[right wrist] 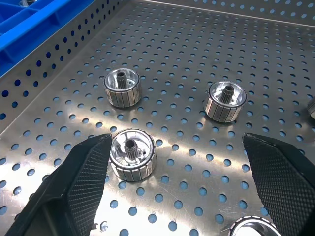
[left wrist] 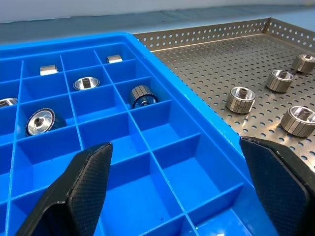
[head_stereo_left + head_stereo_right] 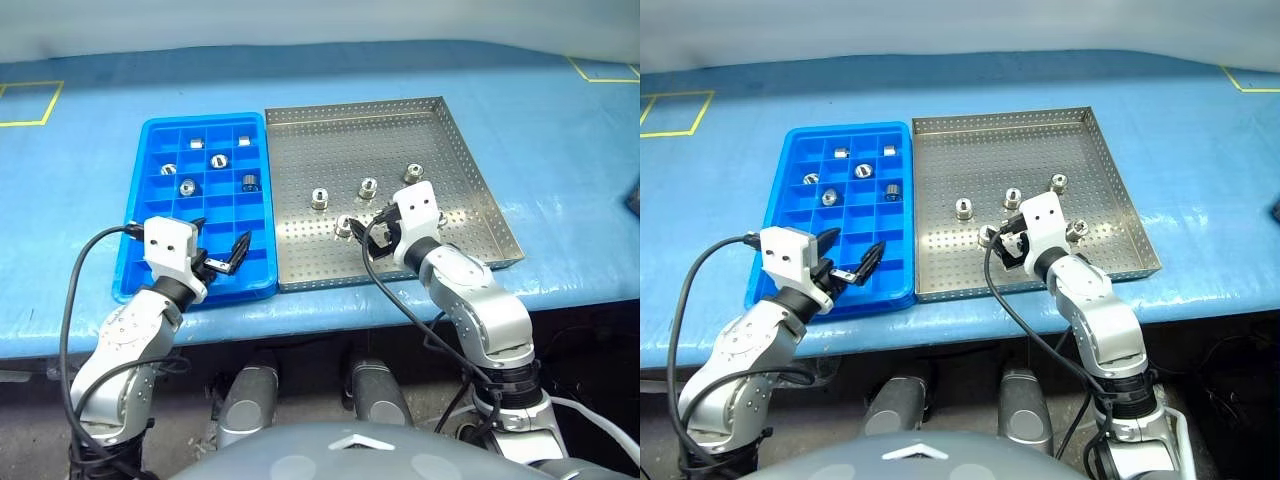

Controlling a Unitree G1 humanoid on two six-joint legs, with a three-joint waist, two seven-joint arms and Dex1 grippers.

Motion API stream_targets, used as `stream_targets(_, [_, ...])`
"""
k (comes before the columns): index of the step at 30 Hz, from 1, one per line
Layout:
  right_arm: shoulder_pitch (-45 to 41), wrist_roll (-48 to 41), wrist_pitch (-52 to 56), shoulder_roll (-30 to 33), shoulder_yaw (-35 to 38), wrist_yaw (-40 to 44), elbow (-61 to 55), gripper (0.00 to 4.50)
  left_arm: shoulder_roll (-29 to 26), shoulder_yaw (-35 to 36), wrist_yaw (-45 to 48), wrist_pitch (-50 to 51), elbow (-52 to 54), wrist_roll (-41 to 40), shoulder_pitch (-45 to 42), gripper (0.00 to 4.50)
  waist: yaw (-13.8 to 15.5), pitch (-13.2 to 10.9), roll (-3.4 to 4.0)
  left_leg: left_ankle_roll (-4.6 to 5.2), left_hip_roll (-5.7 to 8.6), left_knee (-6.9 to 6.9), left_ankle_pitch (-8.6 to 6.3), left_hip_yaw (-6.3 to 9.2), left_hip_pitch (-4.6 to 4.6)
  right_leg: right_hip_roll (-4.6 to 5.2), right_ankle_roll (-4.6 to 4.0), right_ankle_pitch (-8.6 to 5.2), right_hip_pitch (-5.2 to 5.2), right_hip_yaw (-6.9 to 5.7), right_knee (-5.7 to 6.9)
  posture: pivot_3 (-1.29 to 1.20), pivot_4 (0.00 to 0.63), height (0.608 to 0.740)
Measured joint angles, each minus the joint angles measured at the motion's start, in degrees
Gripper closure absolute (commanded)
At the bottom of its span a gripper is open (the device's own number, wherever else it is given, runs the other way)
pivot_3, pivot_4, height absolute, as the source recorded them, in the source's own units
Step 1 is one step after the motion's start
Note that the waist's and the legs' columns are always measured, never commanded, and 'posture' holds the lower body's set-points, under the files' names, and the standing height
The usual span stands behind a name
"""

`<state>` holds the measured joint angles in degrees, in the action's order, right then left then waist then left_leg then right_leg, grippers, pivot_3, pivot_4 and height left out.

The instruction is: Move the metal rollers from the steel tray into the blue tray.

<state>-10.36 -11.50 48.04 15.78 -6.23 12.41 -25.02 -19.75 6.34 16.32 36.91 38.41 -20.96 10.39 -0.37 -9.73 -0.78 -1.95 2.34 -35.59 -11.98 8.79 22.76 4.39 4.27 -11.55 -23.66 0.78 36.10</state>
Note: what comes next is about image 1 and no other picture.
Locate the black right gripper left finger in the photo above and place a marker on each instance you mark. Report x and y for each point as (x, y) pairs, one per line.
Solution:
(81, 177)

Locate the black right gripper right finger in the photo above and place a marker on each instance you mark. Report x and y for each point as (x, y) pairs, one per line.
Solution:
(283, 182)

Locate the perforated metal tray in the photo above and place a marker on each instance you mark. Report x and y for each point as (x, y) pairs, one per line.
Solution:
(177, 56)

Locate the blue compartment tray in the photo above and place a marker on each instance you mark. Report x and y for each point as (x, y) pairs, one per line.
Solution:
(27, 32)

